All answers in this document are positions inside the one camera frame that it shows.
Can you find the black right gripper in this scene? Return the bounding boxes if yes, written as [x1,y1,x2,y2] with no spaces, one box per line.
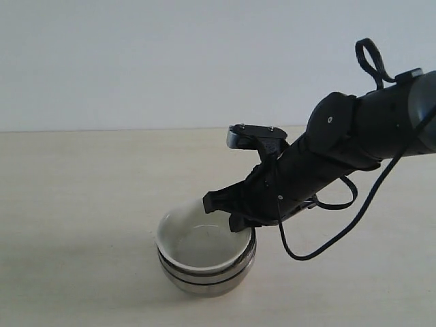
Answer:
[202,159,320,233]

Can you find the cream ceramic bowl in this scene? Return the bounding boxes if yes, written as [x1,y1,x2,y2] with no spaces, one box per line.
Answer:
[155,199,252,267]

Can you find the dimpled steel bowl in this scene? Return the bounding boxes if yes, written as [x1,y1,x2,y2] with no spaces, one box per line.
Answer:
[157,232,257,283]

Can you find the smooth steel bowl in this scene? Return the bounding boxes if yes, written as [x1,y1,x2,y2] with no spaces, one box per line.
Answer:
[162,266,251,297]

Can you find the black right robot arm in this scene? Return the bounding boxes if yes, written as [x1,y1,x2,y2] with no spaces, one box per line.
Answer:
[203,72,435,232]

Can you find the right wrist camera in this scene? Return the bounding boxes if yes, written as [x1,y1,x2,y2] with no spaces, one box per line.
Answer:
[226,124,288,150]

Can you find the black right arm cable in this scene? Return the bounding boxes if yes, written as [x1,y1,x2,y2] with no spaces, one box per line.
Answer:
[276,37,436,262]

